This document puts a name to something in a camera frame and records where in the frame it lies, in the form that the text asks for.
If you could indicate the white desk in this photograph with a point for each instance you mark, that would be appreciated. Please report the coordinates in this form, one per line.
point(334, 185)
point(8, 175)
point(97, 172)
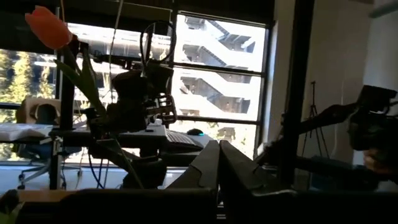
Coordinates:
point(158, 132)

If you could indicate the black keyboard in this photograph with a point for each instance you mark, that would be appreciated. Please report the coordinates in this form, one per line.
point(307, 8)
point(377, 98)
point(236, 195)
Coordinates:
point(182, 140)

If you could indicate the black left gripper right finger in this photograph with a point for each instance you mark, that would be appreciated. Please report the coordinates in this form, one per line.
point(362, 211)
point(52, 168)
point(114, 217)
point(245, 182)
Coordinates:
point(236, 174)

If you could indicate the black tripod stand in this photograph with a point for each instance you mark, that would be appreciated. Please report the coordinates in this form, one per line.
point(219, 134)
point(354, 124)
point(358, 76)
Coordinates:
point(313, 93)

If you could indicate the beige office chair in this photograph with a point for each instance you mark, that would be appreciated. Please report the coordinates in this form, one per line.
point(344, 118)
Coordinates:
point(31, 107)

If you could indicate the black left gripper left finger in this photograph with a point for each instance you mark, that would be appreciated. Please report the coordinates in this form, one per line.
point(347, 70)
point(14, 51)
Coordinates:
point(205, 171)

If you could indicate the pink artificial tulip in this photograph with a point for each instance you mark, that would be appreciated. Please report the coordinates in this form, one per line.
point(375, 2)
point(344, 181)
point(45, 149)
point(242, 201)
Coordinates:
point(46, 28)

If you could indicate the black computer mouse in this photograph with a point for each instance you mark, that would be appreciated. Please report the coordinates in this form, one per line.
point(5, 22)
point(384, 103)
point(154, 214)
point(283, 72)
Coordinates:
point(195, 132)

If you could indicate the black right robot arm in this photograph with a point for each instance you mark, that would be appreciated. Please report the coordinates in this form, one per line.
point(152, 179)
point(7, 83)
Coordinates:
point(146, 174)

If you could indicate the black rig post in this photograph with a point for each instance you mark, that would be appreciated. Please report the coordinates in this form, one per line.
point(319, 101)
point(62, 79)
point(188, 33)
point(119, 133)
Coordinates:
point(295, 93)
point(66, 93)

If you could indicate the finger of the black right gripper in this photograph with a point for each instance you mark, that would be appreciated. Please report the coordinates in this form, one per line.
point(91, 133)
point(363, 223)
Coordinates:
point(90, 121)
point(102, 123)

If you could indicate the person's hand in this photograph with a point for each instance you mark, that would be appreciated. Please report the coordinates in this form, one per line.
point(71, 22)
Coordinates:
point(376, 163)

